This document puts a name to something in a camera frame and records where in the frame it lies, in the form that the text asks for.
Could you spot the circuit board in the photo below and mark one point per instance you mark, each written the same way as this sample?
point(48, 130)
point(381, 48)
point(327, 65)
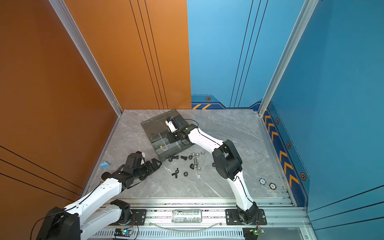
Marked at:
point(123, 233)
point(252, 233)

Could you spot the left circuit board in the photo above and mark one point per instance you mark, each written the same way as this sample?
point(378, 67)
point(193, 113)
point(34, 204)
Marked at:
point(123, 233)

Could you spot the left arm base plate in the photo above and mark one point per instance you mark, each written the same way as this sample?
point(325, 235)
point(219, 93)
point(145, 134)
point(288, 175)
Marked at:
point(132, 217)

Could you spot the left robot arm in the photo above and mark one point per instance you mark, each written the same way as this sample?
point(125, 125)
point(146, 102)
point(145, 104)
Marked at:
point(97, 209)

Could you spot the left aluminium corner post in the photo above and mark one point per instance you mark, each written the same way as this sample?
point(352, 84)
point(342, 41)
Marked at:
point(76, 36)

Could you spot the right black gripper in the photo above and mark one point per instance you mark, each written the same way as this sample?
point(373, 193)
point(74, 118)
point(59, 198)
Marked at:
point(170, 137)

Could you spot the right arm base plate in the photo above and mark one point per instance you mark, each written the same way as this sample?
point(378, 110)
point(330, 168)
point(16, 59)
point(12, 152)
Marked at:
point(236, 217)

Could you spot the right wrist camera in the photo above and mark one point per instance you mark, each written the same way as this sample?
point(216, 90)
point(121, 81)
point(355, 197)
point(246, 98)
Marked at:
point(171, 125)

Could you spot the black round marker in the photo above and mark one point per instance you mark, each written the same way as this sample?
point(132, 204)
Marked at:
point(272, 186)

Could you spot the grey plastic organizer box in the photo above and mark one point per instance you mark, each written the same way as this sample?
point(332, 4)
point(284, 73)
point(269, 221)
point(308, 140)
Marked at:
point(156, 130)

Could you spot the black bolt near box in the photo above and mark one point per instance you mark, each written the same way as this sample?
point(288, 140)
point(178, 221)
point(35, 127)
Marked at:
point(173, 158)

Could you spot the right circuit board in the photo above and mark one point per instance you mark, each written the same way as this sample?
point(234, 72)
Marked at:
point(252, 233)

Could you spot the black round cap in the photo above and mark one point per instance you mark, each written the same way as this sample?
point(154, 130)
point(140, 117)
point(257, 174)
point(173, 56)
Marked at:
point(105, 176)

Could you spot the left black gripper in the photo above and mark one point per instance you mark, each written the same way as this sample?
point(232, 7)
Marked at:
point(150, 168)

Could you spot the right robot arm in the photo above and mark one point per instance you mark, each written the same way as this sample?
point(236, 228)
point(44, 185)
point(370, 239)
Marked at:
point(227, 160)

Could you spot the aluminium front rail frame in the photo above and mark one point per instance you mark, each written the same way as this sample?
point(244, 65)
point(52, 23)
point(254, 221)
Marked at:
point(280, 213)

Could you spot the black wing nut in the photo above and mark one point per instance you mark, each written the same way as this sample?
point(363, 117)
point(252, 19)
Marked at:
point(175, 174)

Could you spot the blue triangular wedge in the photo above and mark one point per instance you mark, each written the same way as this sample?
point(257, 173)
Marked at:
point(104, 164)

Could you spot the aluminium corner post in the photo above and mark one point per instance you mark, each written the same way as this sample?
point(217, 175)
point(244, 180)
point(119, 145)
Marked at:
point(294, 38)
point(76, 36)

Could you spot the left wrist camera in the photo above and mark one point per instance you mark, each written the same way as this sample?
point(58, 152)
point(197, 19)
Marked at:
point(141, 154)

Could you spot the right aluminium corner post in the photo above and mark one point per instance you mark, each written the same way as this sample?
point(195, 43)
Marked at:
point(294, 38)

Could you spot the white round marker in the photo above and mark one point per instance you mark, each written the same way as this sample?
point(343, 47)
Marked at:
point(262, 181)

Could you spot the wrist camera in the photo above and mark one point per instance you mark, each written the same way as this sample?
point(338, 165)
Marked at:
point(141, 154)
point(171, 125)

